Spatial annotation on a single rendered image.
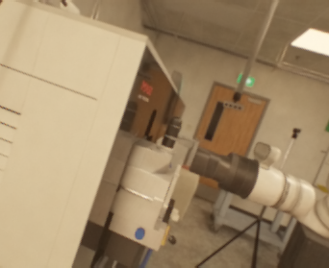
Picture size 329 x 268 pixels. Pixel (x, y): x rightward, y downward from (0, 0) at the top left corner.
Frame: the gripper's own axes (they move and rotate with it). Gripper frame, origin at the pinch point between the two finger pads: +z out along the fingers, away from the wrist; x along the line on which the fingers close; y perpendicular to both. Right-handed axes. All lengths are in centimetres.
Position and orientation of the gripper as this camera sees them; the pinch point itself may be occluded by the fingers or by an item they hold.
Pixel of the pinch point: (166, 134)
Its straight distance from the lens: 44.4
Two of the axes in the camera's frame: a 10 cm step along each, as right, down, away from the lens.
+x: 1.6, -0.5, 9.9
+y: -3.4, 9.4, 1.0
